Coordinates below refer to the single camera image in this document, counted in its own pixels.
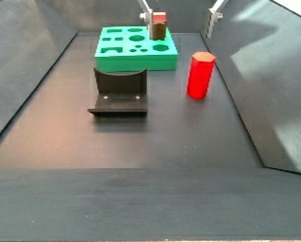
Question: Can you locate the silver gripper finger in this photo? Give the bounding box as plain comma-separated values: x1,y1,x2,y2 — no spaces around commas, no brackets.
207,0,229,39
137,0,153,38

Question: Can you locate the green foam shape board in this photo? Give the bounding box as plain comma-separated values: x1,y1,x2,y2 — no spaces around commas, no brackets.
96,26,179,72

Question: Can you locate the red hexagonal prism peg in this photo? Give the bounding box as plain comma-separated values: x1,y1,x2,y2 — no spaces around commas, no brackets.
188,51,217,99

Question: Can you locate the black curved bracket stand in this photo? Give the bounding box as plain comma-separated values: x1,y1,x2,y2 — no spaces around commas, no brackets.
88,69,149,115

